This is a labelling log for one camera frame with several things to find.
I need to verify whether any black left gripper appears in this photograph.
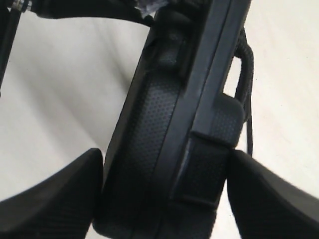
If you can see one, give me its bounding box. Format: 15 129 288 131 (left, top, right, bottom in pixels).
32 0 154 25

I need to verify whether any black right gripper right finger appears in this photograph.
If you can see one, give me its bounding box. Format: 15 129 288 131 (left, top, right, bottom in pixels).
227 150 319 239

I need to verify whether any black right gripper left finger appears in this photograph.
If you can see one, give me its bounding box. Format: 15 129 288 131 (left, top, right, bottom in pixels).
0 148 103 239

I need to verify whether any black plastic carry case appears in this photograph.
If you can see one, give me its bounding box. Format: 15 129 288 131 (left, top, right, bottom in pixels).
93 0 251 239

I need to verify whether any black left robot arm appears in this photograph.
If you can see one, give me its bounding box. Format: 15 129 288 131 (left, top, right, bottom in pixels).
0 0 158 82

